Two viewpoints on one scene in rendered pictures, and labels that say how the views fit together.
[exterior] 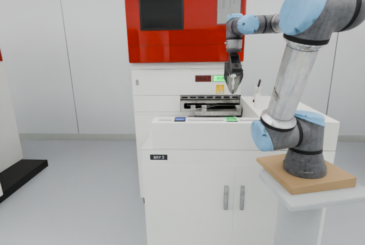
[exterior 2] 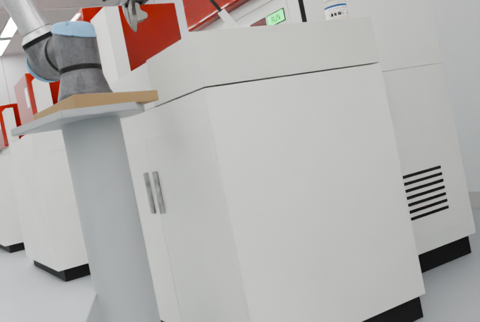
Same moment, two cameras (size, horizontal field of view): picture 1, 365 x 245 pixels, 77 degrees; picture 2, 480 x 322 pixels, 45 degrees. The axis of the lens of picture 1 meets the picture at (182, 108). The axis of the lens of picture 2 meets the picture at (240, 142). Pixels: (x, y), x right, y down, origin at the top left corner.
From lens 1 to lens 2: 2.13 m
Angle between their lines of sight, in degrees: 58
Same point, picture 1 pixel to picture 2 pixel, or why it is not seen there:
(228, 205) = (156, 206)
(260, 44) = not seen: outside the picture
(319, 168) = (62, 91)
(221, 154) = (135, 122)
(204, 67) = (256, 7)
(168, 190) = not seen: hidden behind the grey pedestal
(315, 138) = (57, 52)
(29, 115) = not seen: hidden behind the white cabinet
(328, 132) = (189, 54)
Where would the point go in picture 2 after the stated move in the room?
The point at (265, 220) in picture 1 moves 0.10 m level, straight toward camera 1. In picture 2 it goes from (186, 236) to (153, 243)
